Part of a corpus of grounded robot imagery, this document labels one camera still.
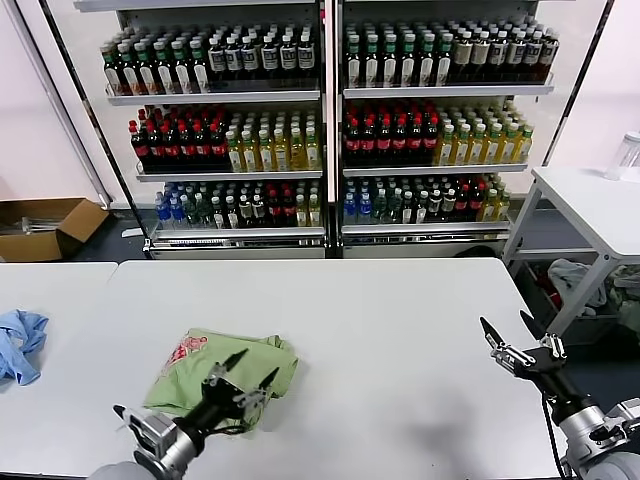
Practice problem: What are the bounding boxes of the grey storage bin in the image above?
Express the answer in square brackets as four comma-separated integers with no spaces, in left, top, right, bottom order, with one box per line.
[519,259,621,346]

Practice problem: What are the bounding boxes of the black rounded object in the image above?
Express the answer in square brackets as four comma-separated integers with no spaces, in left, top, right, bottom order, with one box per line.
[452,244,496,260]

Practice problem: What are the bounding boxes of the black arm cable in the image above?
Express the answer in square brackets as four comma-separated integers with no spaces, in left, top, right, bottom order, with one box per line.
[209,419,259,437]
[541,392,566,479]

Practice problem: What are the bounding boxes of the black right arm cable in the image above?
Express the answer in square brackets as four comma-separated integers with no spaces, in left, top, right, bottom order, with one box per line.
[541,392,566,479]

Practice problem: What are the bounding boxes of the white cap beige label bottle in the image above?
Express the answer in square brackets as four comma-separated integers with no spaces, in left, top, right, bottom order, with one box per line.
[471,31,490,84]
[453,31,473,84]

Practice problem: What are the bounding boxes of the crumpled light blue cloth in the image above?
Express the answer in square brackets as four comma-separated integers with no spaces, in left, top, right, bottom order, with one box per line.
[0,308,50,387]

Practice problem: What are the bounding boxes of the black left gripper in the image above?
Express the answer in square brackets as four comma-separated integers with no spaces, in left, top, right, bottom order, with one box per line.
[174,349,280,437]

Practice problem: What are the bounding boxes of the bundle of metal rods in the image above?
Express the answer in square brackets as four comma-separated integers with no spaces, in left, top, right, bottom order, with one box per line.
[0,215,59,235]

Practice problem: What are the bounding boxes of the pale green crumpled garment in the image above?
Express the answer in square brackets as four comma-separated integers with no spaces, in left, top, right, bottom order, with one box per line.
[604,264,640,346]

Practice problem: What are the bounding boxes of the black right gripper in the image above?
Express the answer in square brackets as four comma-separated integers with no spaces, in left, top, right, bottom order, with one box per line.
[479,309,592,410]

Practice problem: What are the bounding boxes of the brown cardboard box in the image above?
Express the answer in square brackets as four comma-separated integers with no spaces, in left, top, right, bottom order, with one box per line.
[0,197,111,263]

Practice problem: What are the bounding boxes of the green polo shirt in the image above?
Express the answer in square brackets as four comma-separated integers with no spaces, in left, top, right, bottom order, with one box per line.
[143,327,301,436]

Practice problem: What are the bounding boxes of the clear plastic jar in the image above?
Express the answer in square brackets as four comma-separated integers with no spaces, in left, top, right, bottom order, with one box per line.
[605,130,640,182]

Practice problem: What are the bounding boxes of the green cap tea bottle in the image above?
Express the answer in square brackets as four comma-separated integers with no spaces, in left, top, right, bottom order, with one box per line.
[363,33,381,90]
[152,41,175,95]
[345,33,363,90]
[101,44,123,97]
[417,33,436,89]
[435,33,453,89]
[170,40,192,95]
[117,43,140,96]
[134,42,156,96]
[381,33,399,90]
[399,33,417,89]
[188,39,211,94]

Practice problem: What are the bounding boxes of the white side table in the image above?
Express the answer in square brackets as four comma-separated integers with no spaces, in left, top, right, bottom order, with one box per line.
[502,165,640,347]

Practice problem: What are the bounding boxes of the grey crumpled garment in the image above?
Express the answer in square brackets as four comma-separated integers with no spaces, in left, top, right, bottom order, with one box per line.
[547,258,609,309]

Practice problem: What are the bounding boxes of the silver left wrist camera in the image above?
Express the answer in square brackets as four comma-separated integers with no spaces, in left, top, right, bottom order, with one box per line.
[113,403,174,459]

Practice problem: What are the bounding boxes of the open glass cabinet door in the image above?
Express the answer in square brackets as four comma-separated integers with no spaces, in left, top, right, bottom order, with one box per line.
[12,0,151,251]
[537,0,616,169]

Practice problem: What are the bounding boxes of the beverage shelf unit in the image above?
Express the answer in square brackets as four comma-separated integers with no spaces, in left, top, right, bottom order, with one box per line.
[333,0,564,260]
[72,0,331,261]

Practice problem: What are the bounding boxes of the white cap blue label bottle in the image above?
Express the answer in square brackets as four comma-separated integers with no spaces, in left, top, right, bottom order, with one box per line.
[524,31,543,84]
[489,31,507,84]
[540,30,560,84]
[207,37,226,81]
[297,33,315,79]
[279,34,297,80]
[224,36,243,81]
[260,35,279,80]
[241,35,259,80]
[506,31,525,84]

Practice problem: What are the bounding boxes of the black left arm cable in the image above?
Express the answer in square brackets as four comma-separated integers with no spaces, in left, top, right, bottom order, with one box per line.
[209,419,259,437]

